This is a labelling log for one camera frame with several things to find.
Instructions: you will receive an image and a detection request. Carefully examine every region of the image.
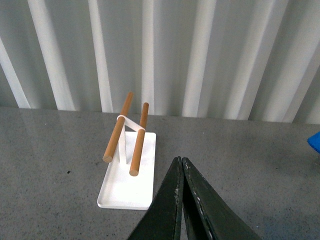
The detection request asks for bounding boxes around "white pleated curtain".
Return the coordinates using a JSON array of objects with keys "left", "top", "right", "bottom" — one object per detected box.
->
[{"left": 0, "top": 0, "right": 320, "bottom": 124}]

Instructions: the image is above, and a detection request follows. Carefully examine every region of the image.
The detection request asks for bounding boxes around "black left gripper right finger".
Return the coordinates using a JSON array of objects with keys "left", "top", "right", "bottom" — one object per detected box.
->
[{"left": 182, "top": 157, "right": 260, "bottom": 240}]

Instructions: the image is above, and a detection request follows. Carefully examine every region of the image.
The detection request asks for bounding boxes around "white rack with wooden bars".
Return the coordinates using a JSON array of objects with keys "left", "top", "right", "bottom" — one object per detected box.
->
[{"left": 97, "top": 92, "right": 156, "bottom": 210}]

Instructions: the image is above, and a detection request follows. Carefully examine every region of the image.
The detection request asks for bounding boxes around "blue microfiber cloth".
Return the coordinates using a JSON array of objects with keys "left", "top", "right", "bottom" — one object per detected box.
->
[{"left": 307, "top": 132, "right": 320, "bottom": 153}]

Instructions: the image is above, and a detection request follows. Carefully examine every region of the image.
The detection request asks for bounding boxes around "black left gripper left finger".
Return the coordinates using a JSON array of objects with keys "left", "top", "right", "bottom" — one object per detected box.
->
[{"left": 128, "top": 156, "right": 184, "bottom": 240}]

